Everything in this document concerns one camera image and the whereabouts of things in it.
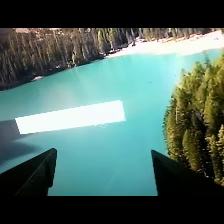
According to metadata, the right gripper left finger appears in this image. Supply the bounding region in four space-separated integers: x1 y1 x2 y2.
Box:
0 147 58 197

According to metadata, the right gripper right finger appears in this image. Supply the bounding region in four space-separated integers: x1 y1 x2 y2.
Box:
150 149 224 197

